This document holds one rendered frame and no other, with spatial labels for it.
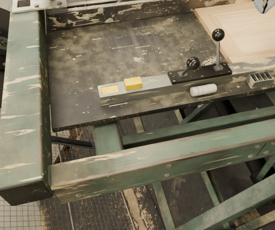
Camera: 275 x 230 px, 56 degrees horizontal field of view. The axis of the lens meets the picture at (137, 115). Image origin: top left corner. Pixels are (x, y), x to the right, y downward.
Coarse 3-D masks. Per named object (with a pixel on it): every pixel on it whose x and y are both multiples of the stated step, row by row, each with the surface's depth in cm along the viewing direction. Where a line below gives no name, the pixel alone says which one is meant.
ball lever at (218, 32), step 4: (220, 28) 78; (212, 32) 78; (216, 32) 77; (220, 32) 76; (224, 32) 77; (212, 36) 78; (216, 36) 77; (220, 36) 77; (224, 36) 78; (216, 40) 78; (220, 40) 78; (216, 68) 81; (220, 68) 81
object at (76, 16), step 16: (16, 0) 95; (32, 0) 95; (48, 0) 96; (64, 0) 96; (96, 0) 103; (112, 0) 103; (128, 0) 104; (144, 0) 103; (160, 0) 104; (176, 0) 105; (192, 0) 107; (208, 0) 109; (224, 0) 111; (48, 16) 98; (64, 16) 99; (80, 16) 101; (96, 16) 102; (112, 16) 104; (128, 16) 106; (144, 16) 107
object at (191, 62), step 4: (188, 60) 69; (192, 60) 69; (196, 60) 69; (188, 64) 69; (192, 64) 69; (196, 64) 69; (200, 64) 70; (188, 68) 71; (192, 68) 69; (196, 68) 70; (180, 72) 80; (184, 72) 77; (180, 76) 80; (184, 76) 80
